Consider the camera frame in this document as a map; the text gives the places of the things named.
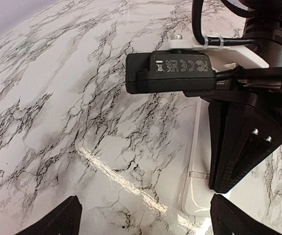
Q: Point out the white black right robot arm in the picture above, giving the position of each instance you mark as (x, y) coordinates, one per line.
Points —
(262, 32)

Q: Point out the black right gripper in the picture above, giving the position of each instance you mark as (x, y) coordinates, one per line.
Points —
(242, 136)

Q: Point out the white remote control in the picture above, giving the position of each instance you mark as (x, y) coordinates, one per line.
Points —
(197, 196)

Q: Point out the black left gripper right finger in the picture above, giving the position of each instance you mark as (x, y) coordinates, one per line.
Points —
(228, 219)

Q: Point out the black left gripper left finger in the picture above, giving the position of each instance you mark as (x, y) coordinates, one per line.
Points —
(64, 219)

